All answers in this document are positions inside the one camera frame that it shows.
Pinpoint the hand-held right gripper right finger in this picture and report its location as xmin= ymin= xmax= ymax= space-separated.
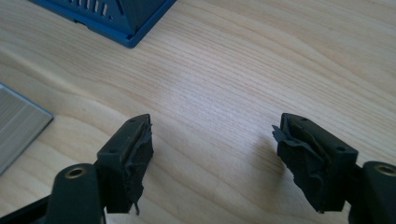
xmin=272 ymin=112 xmax=396 ymax=224

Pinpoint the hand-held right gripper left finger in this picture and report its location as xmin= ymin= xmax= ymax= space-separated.
xmin=46 ymin=113 xmax=155 ymax=224

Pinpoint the grey ribbed metal plate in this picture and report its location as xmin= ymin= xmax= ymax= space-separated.
xmin=0 ymin=82 xmax=54 ymax=175

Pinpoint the blue plastic slotted basket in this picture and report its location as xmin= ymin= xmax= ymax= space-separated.
xmin=29 ymin=0 xmax=177 ymax=49

